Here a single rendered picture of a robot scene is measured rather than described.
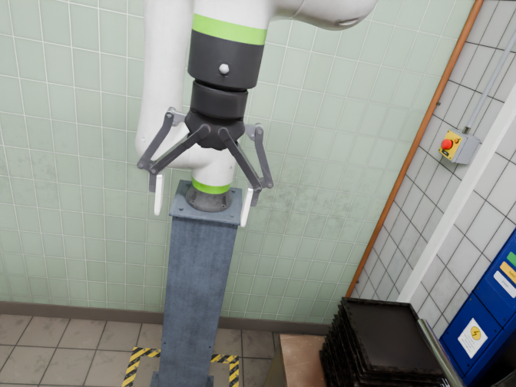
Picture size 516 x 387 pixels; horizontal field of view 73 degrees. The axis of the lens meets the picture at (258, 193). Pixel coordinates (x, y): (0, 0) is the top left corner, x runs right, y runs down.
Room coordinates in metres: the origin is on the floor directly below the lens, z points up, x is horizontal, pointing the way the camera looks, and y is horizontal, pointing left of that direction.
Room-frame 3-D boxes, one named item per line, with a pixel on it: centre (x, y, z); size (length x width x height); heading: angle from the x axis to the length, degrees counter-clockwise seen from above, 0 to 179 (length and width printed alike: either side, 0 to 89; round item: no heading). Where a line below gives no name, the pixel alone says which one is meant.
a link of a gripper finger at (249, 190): (0.47, 0.01, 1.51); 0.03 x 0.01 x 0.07; 10
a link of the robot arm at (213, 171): (0.95, 0.16, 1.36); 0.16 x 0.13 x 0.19; 114
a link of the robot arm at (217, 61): (0.47, 0.08, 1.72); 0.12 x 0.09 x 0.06; 10
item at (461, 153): (1.30, -0.69, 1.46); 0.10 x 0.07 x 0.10; 11
